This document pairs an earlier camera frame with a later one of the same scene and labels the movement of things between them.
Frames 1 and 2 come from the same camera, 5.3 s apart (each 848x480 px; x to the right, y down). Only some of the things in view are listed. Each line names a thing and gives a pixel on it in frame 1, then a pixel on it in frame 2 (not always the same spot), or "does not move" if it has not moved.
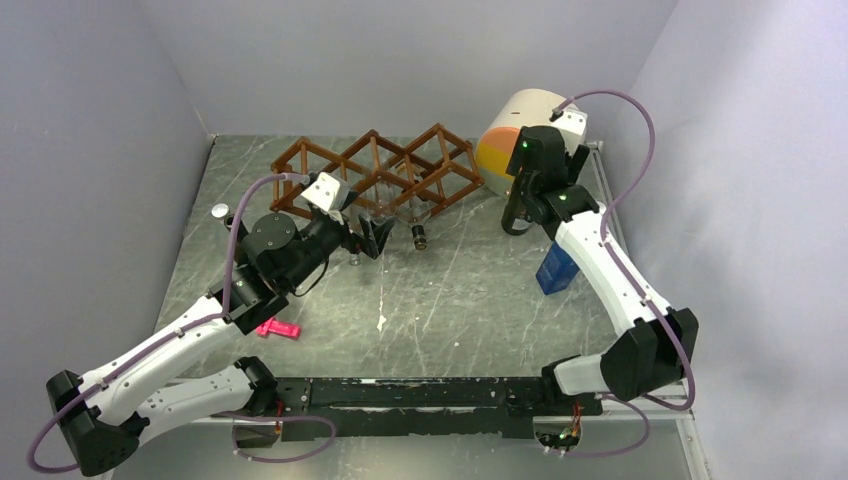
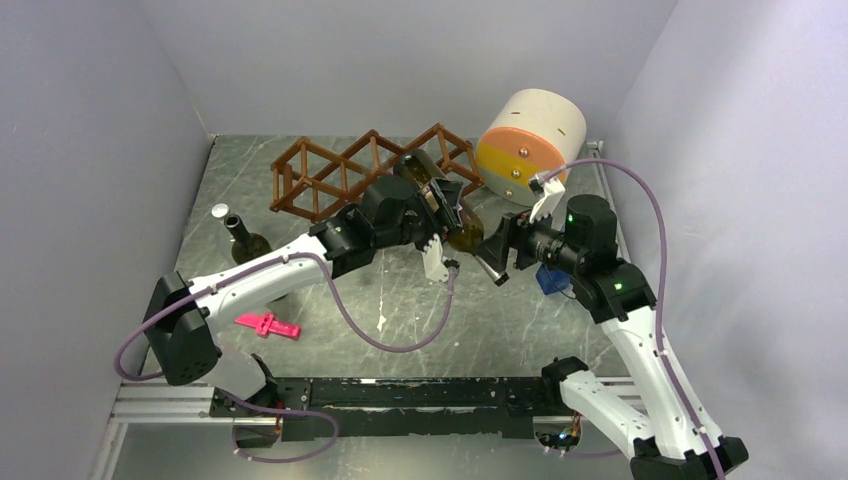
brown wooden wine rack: x=436 y=170 does not move
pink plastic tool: x=280 y=327 does not move
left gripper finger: x=375 y=233 -> x=448 y=195
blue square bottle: x=556 y=269 does not move
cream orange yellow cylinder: x=501 y=130 does not move
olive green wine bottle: x=516 y=219 -> x=469 y=235
